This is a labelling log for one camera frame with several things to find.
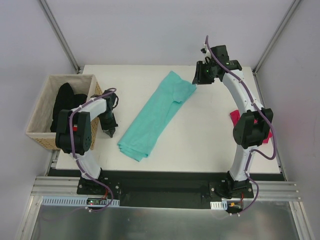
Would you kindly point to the left aluminium corner post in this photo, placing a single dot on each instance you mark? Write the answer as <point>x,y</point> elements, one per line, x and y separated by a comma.
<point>59,35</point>

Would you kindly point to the right aluminium corner post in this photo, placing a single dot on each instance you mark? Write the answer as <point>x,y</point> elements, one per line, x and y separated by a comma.
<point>294,5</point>

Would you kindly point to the left white cable duct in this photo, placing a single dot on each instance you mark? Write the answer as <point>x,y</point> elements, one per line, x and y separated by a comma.
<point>67,201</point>

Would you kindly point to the aluminium rail frame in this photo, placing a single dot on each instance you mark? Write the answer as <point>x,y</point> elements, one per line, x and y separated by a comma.
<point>286,191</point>

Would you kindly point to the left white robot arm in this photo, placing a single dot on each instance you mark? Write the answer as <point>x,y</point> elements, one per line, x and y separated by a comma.
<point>78,144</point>

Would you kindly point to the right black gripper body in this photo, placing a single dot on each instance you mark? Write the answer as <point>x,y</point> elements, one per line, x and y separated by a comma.
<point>199,73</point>

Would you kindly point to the pink folded t-shirt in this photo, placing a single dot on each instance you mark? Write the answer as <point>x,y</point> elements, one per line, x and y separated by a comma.
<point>235,117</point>

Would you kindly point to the teal t-shirt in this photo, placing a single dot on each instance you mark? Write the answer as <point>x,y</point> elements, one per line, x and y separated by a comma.
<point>142,135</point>

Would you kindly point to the black garment in basket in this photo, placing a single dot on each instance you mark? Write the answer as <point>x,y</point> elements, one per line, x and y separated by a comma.
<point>66,99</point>

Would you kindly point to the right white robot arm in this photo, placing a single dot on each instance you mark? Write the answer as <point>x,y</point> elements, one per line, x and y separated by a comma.
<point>253,126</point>

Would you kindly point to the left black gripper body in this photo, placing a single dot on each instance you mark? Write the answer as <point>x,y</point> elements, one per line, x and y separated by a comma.
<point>109,127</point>

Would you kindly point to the aluminium corner post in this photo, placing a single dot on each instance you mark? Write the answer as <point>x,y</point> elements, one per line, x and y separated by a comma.
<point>59,35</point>
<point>294,5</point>

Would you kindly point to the right white cable duct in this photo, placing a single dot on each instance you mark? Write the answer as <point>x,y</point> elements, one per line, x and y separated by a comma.
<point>219,205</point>

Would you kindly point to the white cable duct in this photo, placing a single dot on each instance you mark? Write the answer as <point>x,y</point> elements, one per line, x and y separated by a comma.
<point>219,205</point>
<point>67,201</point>

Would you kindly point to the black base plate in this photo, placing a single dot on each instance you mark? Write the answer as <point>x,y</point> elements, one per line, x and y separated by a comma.
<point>182,190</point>

